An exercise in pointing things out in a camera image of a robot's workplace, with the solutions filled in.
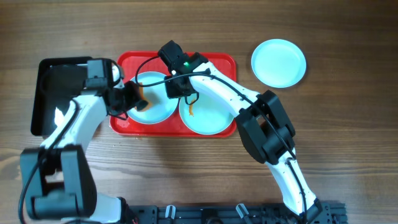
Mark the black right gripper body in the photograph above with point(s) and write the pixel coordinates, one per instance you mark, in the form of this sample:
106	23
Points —
175	91

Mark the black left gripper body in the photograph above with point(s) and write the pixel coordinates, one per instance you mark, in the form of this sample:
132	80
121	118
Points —
125	98

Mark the light blue plate top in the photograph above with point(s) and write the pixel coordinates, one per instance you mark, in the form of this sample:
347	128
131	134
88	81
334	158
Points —
160	106

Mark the light blue plate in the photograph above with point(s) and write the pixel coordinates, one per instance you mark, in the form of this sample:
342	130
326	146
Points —
205	116
278	63
160	106

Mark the orange green sponge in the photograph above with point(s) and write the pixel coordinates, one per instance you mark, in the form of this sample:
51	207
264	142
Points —
144	104

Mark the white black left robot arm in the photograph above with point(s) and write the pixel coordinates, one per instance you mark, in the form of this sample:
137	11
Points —
57	183

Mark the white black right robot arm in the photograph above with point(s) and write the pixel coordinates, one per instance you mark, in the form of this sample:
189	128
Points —
265	130

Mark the red plastic tray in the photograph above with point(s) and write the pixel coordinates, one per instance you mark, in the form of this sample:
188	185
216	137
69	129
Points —
172	126

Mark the black water basin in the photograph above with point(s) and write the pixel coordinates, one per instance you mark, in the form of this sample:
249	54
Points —
58	81

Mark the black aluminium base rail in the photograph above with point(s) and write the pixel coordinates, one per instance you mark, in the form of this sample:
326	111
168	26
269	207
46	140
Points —
266	214

